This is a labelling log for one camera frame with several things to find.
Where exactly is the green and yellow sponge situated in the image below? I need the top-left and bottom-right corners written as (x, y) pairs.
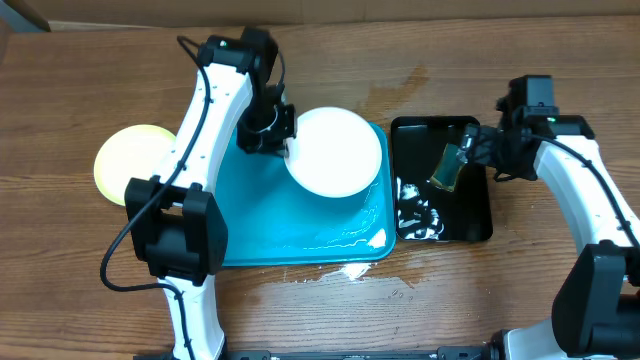
top-left (429, 144), bottom-right (467, 192)

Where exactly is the white plate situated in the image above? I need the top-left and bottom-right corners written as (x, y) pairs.
top-left (285, 107), bottom-right (382, 198)

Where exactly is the yellow plate with sauce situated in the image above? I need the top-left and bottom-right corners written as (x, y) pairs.
top-left (93, 124), bottom-right (175, 206)

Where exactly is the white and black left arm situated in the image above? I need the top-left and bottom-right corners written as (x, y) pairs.
top-left (116, 63), bottom-right (296, 359)

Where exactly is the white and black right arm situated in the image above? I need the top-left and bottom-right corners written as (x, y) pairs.
top-left (458, 116), bottom-right (639, 359)

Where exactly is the teal plastic tray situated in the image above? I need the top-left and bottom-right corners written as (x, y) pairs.
top-left (215, 126), bottom-right (396, 268)

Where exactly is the black tray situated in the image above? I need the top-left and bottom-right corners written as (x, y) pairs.
top-left (390, 116), bottom-right (493, 243)

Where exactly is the black mounting rail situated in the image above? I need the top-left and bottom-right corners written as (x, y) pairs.
top-left (132, 345), bottom-right (579, 360)

